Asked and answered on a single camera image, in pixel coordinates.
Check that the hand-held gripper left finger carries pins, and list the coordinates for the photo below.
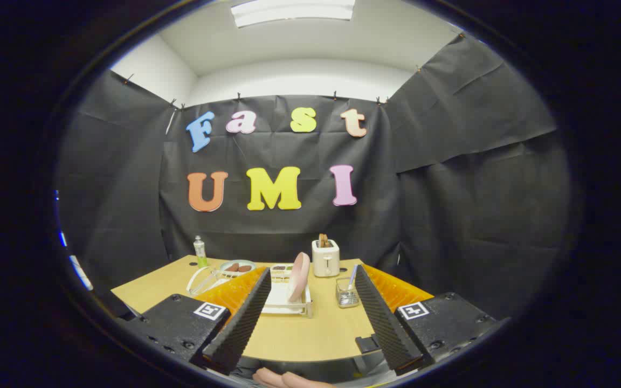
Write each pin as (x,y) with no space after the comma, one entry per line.
(243,328)

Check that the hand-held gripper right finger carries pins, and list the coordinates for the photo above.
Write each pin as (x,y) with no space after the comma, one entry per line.
(386,328)

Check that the pink plate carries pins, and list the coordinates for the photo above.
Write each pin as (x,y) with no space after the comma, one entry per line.
(298,277)

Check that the teal plate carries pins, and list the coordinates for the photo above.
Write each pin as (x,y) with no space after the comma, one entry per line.
(237,263)

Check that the white plate with food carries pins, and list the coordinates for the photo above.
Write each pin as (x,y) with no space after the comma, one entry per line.
(281,267)

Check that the clear green dish soap bottle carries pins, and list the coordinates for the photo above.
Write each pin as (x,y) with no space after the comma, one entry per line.
(200,253)

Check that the black table clamp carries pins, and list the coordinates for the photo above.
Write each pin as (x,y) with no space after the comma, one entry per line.
(367,344)

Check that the cream toaster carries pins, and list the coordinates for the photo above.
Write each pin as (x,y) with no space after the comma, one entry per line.
(325,261)

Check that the brown bread slice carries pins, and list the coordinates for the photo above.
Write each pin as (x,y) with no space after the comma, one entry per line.
(323,240)

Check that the black backdrop cloth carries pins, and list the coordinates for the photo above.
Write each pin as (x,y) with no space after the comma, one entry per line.
(450,215)

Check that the ceiling light panel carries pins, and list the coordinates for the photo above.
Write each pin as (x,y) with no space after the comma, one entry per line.
(294,12)

